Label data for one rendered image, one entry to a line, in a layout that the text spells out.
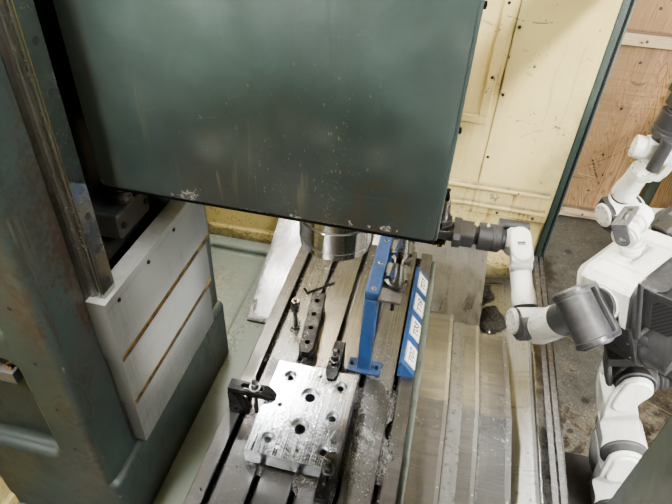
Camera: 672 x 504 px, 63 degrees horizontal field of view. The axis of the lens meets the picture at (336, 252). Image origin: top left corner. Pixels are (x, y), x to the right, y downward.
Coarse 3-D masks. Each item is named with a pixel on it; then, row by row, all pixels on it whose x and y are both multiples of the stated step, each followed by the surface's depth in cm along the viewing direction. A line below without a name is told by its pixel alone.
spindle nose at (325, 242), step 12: (300, 228) 113; (312, 228) 109; (324, 228) 107; (336, 228) 106; (300, 240) 116; (312, 240) 110; (324, 240) 108; (336, 240) 108; (348, 240) 108; (360, 240) 110; (372, 240) 114; (312, 252) 112; (324, 252) 110; (336, 252) 110; (348, 252) 110; (360, 252) 112
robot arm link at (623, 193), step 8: (624, 176) 165; (616, 184) 169; (624, 184) 166; (632, 184) 163; (640, 184) 163; (616, 192) 170; (624, 192) 167; (632, 192) 166; (600, 200) 175; (608, 200) 173; (616, 200) 172; (624, 200) 170; (632, 200) 170; (616, 208) 171
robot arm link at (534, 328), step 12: (516, 312) 159; (540, 312) 148; (516, 324) 158; (528, 324) 154; (540, 324) 147; (516, 336) 160; (528, 336) 154; (540, 336) 150; (552, 336) 145; (564, 336) 143
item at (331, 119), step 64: (64, 0) 85; (128, 0) 83; (192, 0) 80; (256, 0) 78; (320, 0) 76; (384, 0) 74; (448, 0) 73; (128, 64) 89; (192, 64) 87; (256, 64) 84; (320, 64) 82; (384, 64) 80; (448, 64) 78; (128, 128) 97; (192, 128) 94; (256, 128) 91; (320, 128) 88; (384, 128) 86; (448, 128) 84; (192, 192) 103; (256, 192) 99; (320, 192) 96; (384, 192) 93
